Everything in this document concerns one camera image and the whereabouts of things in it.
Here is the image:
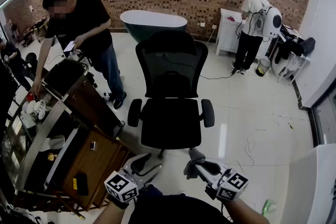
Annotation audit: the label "white phone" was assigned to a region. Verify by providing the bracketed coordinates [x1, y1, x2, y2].
[64, 40, 76, 53]

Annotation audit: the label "thin white floor cable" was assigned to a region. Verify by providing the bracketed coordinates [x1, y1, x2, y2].
[235, 114, 286, 174]

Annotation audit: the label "black framed glass door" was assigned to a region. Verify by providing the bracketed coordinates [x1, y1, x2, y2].
[308, 88, 336, 148]

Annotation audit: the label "person's black clothing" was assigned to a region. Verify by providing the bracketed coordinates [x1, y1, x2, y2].
[128, 185, 233, 224]

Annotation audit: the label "dark wooden furniture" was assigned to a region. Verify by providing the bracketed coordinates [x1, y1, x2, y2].
[19, 17, 51, 48]

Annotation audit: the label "black left wristband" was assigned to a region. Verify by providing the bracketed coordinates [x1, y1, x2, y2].
[108, 192, 130, 210]

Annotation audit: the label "flat black item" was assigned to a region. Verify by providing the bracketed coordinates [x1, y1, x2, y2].
[76, 173, 90, 196]

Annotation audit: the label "black bag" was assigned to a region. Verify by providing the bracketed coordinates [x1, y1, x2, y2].
[296, 37, 316, 57]

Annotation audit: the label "black mesh office chair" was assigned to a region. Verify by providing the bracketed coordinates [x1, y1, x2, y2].
[135, 30, 209, 99]

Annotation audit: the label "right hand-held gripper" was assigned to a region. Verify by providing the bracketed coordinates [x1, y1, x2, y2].
[194, 162, 249, 201]

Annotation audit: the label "black wire wastebasket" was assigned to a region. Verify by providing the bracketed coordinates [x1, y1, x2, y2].
[255, 58, 271, 78]

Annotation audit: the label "dark green white bathtub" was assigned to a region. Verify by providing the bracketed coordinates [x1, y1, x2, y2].
[120, 10, 188, 44]

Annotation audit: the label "black floor cable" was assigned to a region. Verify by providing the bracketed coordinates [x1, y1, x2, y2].
[199, 67, 237, 81]

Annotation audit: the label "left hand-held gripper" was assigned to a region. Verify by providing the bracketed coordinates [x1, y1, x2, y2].
[104, 153, 163, 203]

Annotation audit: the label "metal and wood service cart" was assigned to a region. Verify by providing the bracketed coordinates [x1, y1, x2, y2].
[0, 57, 126, 201]

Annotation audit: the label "large white appliance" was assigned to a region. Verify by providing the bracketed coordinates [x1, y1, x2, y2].
[264, 143, 336, 224]

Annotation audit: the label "white cups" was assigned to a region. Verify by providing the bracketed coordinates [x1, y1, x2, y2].
[27, 99, 47, 119]

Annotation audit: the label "white robot machine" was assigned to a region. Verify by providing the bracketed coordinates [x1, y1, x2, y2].
[256, 5, 283, 40]

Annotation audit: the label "brown wooden cabinet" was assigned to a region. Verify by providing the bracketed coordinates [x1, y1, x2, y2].
[61, 126, 135, 212]

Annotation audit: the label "person's right forearm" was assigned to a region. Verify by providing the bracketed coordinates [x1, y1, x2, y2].
[223, 197, 271, 224]

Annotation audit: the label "person's left forearm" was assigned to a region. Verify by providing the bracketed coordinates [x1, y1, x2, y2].
[92, 199, 128, 224]

